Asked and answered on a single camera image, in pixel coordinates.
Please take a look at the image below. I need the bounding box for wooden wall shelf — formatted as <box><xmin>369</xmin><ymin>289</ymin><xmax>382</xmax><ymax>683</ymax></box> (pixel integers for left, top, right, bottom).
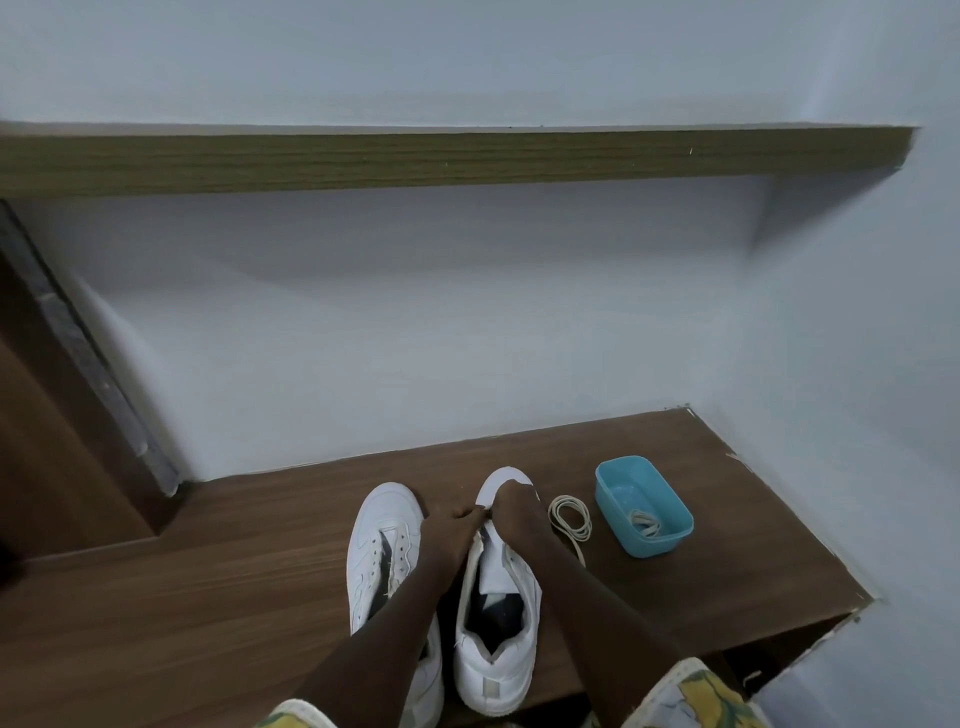
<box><xmin>0</xmin><ymin>123</ymin><xmax>920</xmax><ymax>201</ymax></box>

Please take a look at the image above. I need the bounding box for person's left hand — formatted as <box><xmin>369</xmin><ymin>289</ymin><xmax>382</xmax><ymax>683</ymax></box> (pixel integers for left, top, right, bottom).
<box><xmin>419</xmin><ymin>506</ymin><xmax>489</xmax><ymax>585</ymax></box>

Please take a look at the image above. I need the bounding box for person's left forearm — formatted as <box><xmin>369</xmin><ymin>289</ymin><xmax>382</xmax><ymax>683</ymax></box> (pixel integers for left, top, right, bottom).
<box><xmin>288</xmin><ymin>568</ymin><xmax>460</xmax><ymax>728</ymax></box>

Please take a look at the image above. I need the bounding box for person's right forearm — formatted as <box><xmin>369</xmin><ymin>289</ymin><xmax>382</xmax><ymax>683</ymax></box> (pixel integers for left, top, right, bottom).
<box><xmin>524</xmin><ymin>528</ymin><xmax>690</xmax><ymax>728</ymax></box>

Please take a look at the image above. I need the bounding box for person's right hand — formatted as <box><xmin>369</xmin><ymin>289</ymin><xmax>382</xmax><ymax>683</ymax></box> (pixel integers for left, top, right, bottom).
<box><xmin>488</xmin><ymin>479</ymin><xmax>555</xmax><ymax>550</ymax></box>

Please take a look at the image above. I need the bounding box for white sneaker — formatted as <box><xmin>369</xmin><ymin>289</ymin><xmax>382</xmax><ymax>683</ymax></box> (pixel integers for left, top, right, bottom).
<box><xmin>346</xmin><ymin>482</ymin><xmax>445</xmax><ymax>728</ymax></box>
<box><xmin>453</xmin><ymin>467</ymin><xmax>543</xmax><ymax>715</ymax></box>

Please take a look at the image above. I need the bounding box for blue plastic basket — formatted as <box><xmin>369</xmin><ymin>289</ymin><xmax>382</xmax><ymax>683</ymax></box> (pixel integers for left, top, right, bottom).
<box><xmin>594</xmin><ymin>455</ymin><xmax>695</xmax><ymax>559</ymax></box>

